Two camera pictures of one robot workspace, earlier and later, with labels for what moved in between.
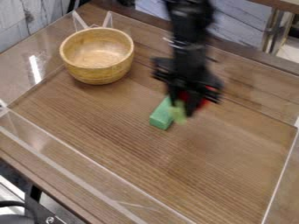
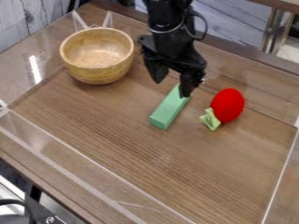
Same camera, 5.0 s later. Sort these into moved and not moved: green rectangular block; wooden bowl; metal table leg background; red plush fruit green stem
Moved: red plush fruit green stem
Not moved: wooden bowl; metal table leg background; green rectangular block
